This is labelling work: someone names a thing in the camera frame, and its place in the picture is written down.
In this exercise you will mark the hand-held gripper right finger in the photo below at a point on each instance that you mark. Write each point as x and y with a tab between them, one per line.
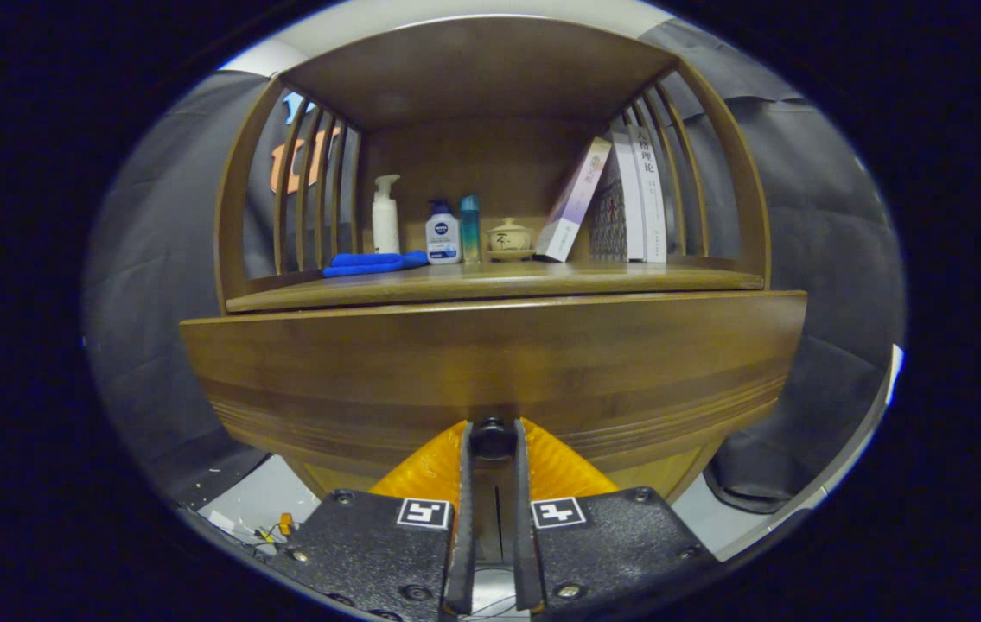
523	536

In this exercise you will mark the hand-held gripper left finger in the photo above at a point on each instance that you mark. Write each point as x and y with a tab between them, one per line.
465	518

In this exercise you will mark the curved wooden drawer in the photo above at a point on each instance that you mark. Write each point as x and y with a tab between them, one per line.
490	363

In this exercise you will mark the wooden cabinet door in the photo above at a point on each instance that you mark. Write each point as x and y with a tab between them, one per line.
343	477
663	475

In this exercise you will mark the wooden countertop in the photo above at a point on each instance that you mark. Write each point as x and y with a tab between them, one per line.
542	281

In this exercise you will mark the wooden cabinet with slatted shelf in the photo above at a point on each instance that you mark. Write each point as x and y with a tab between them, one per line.
481	78

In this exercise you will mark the small orange plug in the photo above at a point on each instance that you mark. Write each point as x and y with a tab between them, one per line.
285	523

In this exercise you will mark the blue folded cloth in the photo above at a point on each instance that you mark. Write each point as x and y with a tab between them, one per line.
369	263

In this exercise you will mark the white lotion bottle blue cap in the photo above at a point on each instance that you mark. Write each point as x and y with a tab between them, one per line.
442	238

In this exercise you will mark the beige lidded teacup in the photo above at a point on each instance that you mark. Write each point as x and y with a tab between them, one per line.
510	238

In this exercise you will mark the teal slim bottle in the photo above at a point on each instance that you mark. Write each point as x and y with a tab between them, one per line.
470	229

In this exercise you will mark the white pump bottle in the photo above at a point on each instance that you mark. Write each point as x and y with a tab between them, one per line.
385	229

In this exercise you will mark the dark patterned book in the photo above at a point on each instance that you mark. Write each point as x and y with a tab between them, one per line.
607	220

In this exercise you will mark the purple white book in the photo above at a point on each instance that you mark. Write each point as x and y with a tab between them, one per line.
572	203

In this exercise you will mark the plain white book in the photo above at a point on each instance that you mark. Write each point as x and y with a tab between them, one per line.
633	207

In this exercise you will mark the white book black lettering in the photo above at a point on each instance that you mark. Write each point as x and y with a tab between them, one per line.
652	207

